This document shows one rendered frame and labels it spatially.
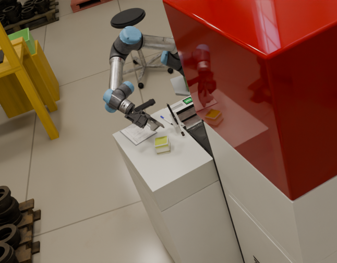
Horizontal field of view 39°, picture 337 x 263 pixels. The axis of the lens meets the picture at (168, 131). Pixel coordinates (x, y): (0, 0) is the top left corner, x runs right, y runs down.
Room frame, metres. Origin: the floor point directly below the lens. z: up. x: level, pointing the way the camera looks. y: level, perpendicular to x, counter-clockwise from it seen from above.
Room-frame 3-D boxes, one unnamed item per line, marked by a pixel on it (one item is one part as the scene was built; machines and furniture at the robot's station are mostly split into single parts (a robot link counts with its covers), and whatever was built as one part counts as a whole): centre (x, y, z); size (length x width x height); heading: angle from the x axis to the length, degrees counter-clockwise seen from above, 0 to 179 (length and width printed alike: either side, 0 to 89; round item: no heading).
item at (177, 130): (2.15, -0.06, 1.03); 0.06 x 0.04 x 0.13; 14
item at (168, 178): (2.11, 0.08, 0.89); 0.62 x 0.35 x 0.14; 14
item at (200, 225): (2.19, -0.22, 0.41); 0.96 x 0.64 x 0.82; 104
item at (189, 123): (2.36, -0.24, 0.87); 0.36 x 0.08 x 0.03; 104
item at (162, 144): (2.05, 0.05, 1.00); 0.07 x 0.07 x 0.07; 78
